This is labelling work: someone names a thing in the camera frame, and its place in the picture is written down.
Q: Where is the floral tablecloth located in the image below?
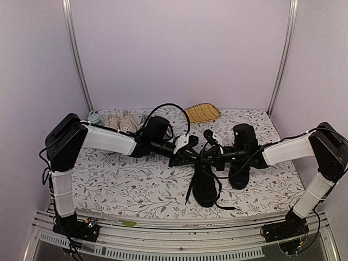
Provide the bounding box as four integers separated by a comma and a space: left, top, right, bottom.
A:
55, 108, 309, 220

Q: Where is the grey sneaker left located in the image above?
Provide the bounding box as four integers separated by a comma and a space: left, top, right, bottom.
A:
139, 113, 148, 128

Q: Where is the beige sneaker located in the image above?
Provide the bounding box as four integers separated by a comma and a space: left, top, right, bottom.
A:
120, 109, 139, 133
106, 114, 120, 131

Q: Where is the pale green small jar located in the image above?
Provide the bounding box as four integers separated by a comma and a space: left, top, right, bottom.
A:
87, 110, 103, 126

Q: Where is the woven bamboo tray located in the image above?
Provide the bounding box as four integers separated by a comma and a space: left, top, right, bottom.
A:
184, 103, 221, 124

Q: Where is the aluminium frame post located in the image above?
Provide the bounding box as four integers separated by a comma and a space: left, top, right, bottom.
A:
61, 0, 94, 111
266, 0, 299, 118

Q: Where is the aluminium front rail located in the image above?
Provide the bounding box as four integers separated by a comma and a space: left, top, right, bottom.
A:
23, 209, 340, 261

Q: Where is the green tape piece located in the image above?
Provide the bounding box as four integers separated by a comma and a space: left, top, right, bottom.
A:
119, 220, 136, 227

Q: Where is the beige sneaker left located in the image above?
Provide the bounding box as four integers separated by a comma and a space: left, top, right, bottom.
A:
106, 114, 120, 131

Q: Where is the beige sneaker right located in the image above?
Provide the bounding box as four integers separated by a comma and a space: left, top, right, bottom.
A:
120, 109, 139, 133

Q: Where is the black front canvas sneaker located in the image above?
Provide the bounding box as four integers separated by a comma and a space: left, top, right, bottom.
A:
185, 162, 238, 210

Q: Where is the aluminium frame post right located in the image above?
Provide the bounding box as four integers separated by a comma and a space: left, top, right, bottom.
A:
266, 0, 299, 118

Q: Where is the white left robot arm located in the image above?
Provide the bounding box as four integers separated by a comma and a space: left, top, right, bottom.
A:
42, 113, 198, 237

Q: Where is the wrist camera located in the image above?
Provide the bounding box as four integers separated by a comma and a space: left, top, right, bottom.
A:
173, 134, 199, 154
203, 129, 223, 154

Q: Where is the black canvas sneaker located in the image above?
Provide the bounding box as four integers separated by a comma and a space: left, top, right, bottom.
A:
185, 162, 238, 210
228, 163, 250, 190

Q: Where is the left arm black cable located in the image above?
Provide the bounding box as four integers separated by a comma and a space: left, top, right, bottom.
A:
142, 102, 191, 136

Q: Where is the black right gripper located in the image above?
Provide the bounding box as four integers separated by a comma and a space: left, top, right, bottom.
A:
197, 145, 248, 171

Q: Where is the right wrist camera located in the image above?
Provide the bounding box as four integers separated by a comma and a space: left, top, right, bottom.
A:
203, 129, 223, 154

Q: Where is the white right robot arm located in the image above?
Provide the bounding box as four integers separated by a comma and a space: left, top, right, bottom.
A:
199, 122, 347, 242

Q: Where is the aluminium frame post left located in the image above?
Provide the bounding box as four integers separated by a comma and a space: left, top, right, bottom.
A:
61, 0, 94, 111

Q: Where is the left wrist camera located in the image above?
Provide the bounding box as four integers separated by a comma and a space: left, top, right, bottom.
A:
173, 134, 199, 154

